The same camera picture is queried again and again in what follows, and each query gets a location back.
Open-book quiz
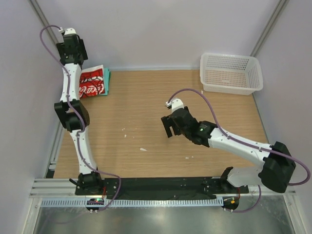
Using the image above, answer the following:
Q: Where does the white printed t-shirt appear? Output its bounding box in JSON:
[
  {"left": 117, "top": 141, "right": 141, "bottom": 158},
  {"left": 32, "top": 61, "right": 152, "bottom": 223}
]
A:
[{"left": 79, "top": 65, "right": 104, "bottom": 98}]

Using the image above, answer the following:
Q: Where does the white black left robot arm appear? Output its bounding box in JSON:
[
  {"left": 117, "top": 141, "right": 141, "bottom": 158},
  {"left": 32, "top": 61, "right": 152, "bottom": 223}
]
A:
[{"left": 54, "top": 31, "right": 103, "bottom": 195}]

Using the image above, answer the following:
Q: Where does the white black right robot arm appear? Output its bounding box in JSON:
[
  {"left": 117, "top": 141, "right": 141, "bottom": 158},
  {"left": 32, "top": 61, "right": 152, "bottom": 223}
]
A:
[{"left": 161, "top": 107, "right": 296, "bottom": 193}]

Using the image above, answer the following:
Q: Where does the folded teal t-shirt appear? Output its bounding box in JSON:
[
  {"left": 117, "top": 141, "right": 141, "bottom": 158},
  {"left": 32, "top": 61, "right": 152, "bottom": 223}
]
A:
[{"left": 97, "top": 68, "right": 111, "bottom": 96}]

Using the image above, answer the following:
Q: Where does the white perforated plastic basket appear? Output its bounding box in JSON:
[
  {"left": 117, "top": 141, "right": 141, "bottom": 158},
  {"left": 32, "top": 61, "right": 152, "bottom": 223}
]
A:
[{"left": 200, "top": 53, "right": 263, "bottom": 96}]

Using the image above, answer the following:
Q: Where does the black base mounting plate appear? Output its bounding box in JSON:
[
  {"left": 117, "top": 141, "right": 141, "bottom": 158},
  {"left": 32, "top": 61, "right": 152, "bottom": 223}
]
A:
[{"left": 75, "top": 177, "right": 249, "bottom": 200}]

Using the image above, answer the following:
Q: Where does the right base electronics board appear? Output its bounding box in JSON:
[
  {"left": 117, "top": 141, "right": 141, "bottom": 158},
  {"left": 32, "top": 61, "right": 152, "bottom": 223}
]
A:
[{"left": 222, "top": 197, "right": 239, "bottom": 212}]

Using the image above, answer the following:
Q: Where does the base electronics board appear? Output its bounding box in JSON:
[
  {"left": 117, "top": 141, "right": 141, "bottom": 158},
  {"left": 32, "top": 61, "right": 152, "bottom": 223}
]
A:
[
  {"left": 86, "top": 198, "right": 105, "bottom": 213},
  {"left": 222, "top": 197, "right": 239, "bottom": 212}
]

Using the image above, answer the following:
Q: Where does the left base electronics board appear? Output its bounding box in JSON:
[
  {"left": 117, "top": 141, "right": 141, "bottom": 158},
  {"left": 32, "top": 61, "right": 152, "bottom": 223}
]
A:
[{"left": 86, "top": 198, "right": 105, "bottom": 213}]

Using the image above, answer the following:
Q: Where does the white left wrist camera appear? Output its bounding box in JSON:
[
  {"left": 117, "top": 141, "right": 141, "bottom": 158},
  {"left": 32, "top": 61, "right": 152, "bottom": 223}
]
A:
[{"left": 58, "top": 27, "right": 76, "bottom": 36}]

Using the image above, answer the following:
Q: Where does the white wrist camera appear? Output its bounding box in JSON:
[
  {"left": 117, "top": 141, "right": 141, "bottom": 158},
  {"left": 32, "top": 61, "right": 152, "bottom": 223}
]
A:
[
  {"left": 165, "top": 98, "right": 184, "bottom": 113},
  {"left": 58, "top": 27, "right": 76, "bottom": 36}
]

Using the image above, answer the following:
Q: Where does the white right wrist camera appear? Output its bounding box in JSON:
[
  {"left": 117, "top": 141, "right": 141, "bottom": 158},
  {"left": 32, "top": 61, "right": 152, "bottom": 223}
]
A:
[{"left": 165, "top": 98, "right": 184, "bottom": 113}]

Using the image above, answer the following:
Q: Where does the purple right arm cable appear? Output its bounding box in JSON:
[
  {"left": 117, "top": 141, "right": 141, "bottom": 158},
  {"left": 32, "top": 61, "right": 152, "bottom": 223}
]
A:
[{"left": 168, "top": 88, "right": 312, "bottom": 213}]

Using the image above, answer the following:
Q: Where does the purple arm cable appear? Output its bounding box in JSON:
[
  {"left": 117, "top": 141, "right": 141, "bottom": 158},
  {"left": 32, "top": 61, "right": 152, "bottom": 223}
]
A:
[
  {"left": 168, "top": 88, "right": 312, "bottom": 213},
  {"left": 39, "top": 25, "right": 122, "bottom": 212}
]

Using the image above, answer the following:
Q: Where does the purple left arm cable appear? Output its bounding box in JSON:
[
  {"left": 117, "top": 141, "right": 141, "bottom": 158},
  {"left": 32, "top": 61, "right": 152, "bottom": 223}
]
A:
[{"left": 39, "top": 25, "right": 122, "bottom": 212}]

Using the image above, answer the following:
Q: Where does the white slotted cable duct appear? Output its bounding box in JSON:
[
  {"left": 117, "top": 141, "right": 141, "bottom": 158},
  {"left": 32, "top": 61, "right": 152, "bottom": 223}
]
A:
[{"left": 40, "top": 197, "right": 223, "bottom": 208}]

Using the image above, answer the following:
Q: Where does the aluminium frame rail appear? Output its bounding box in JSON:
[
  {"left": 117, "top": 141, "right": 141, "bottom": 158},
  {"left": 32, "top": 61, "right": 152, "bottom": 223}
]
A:
[{"left": 30, "top": 178, "right": 76, "bottom": 198}]

